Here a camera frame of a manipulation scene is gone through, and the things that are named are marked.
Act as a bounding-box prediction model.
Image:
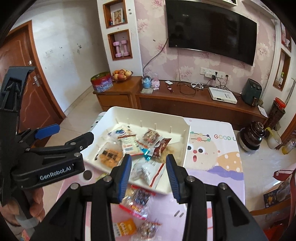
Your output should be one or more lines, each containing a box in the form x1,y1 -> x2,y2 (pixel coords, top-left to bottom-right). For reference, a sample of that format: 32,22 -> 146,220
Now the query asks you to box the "yellow cake bread packet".
94,142 -> 123,169

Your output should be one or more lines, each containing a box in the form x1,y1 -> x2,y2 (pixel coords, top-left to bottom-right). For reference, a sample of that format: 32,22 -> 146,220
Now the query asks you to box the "blueberry steamed cake packet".
107,125 -> 133,140

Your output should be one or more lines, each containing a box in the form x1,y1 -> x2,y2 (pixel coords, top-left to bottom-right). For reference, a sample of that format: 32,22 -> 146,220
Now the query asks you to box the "Lipo cream biscuit packet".
119,133 -> 143,156

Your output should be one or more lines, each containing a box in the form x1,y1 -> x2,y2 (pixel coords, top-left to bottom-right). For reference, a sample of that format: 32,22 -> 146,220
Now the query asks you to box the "orange oats bar packet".
113,218 -> 137,237

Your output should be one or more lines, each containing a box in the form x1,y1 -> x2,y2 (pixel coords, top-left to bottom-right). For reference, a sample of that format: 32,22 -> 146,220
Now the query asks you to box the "blue wafer packet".
142,148 -> 152,161

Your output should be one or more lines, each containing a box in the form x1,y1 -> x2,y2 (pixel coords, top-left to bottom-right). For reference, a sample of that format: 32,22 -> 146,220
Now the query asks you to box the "white grey snack bag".
130,158 -> 166,189

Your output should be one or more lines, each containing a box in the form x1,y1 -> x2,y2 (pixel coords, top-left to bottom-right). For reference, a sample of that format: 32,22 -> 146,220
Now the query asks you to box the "nut cluster packet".
142,129 -> 160,145
137,220 -> 162,240

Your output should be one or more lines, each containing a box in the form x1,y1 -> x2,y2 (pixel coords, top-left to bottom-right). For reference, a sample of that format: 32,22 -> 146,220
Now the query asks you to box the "red dark date packet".
119,185 -> 156,220

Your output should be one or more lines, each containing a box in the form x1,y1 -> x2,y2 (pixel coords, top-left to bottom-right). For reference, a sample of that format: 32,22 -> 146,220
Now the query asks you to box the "dark brown snack packet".
149,137 -> 171,159

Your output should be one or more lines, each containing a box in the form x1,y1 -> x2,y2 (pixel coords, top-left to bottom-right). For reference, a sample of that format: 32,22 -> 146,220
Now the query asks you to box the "puffed rice cake packet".
159,142 -> 183,166

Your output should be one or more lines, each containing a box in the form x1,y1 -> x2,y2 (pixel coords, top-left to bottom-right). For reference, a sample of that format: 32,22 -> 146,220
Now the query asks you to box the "person's left hand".
1,188 -> 45,226

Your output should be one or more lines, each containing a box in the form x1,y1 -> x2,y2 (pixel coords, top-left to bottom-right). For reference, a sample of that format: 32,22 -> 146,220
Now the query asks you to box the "brown wooden door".
0,20 -> 67,144

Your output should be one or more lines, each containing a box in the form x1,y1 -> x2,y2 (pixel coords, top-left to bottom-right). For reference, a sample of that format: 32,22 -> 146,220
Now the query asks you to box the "red blue round tin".
90,71 -> 113,93

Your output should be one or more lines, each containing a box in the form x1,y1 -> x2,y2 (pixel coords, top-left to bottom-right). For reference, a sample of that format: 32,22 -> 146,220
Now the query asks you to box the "white plastic storage bin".
81,106 -> 190,194

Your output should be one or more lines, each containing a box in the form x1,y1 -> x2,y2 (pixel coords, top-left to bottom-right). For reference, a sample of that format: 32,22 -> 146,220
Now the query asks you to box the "fruit bowl with apples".
111,69 -> 133,82

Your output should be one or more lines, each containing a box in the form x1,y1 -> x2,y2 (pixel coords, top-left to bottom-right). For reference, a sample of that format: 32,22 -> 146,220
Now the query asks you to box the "dark ceramic jar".
239,121 -> 265,153

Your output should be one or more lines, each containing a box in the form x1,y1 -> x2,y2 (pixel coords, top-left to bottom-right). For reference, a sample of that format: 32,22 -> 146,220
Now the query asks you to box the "blue snow globe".
142,75 -> 152,89

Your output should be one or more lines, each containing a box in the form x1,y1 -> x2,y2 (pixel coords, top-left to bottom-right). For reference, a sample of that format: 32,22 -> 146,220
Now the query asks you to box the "white plastic bucket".
265,127 -> 282,149

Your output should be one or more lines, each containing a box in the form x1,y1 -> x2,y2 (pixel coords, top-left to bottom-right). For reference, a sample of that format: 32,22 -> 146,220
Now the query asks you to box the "pink bunny figurine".
151,73 -> 160,90

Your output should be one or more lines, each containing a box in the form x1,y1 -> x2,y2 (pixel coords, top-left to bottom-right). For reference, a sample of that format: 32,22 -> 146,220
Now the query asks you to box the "pink dumbbell right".
121,40 -> 130,57

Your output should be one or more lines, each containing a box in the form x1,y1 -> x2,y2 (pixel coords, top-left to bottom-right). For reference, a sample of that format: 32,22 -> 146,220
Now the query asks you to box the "pink dumbbell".
113,41 -> 122,58
121,40 -> 130,57

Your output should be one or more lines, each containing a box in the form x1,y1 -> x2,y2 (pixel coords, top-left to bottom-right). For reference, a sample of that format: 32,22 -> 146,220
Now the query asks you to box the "pink dumbbell left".
113,41 -> 122,58

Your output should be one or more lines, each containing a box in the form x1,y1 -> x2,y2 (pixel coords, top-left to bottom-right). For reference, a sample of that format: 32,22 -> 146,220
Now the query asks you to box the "red lidded woven bin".
264,97 -> 286,129

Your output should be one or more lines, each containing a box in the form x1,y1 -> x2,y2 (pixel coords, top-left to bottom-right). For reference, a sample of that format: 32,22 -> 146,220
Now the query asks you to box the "wooden tv cabinet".
94,76 -> 267,130

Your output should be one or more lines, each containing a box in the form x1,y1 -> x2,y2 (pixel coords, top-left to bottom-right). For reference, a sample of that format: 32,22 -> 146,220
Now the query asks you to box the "white set-top box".
208,87 -> 237,104

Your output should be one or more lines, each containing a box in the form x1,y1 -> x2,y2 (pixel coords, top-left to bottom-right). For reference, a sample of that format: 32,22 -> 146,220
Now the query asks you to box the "dark air fryer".
241,78 -> 262,106

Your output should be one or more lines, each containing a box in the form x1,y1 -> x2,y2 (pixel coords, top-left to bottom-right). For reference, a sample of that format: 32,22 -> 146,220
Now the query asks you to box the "framed photo in niche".
112,9 -> 123,25

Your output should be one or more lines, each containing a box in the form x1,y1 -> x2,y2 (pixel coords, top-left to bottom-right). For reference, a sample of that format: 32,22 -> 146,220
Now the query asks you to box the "white power strip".
200,67 -> 226,79

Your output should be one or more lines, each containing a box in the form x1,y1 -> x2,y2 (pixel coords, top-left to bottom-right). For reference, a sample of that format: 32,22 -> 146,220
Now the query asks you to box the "black wall television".
166,1 -> 257,65

